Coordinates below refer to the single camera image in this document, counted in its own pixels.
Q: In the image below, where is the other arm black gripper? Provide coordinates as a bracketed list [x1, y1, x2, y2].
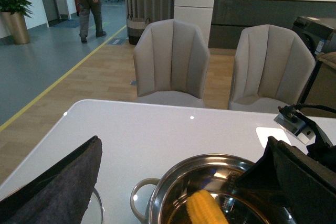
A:
[235, 115, 335, 223]

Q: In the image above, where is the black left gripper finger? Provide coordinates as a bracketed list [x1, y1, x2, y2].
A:
[1, 136, 102, 223]

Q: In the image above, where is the glass pot lid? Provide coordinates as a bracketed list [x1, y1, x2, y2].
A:
[87, 188, 104, 224]

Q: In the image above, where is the yellow corn cob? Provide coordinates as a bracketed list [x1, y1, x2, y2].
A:
[186, 189, 228, 224]

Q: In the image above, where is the stainless steel pot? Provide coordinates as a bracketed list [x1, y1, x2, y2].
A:
[130, 154, 295, 223]

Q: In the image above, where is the beige right dining chair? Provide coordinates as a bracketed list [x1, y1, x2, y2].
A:
[228, 24, 316, 113]

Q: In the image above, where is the beige dining chair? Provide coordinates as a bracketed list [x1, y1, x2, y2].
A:
[228, 24, 316, 113]
[133, 19, 210, 108]

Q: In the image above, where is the black washing machine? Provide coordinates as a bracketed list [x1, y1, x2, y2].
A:
[292, 16, 335, 58]

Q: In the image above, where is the beige left dining chair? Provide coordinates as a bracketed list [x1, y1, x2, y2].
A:
[133, 19, 210, 108]

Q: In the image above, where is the grey kitchen counter cabinet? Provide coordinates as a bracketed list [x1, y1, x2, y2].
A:
[208, 0, 335, 49]

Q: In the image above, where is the woven laundry basket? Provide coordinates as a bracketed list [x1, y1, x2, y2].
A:
[127, 14, 150, 45]

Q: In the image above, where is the green potted plant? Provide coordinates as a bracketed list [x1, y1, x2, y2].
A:
[1, 0, 32, 45]

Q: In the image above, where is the red bin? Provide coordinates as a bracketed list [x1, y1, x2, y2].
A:
[74, 0, 80, 16]

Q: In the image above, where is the walking person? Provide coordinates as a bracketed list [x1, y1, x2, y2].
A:
[78, 0, 107, 44]

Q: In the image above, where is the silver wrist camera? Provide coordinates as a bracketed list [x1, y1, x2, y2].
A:
[274, 105, 316, 145]

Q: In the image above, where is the black camera cable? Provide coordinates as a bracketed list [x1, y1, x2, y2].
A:
[295, 103, 336, 114]

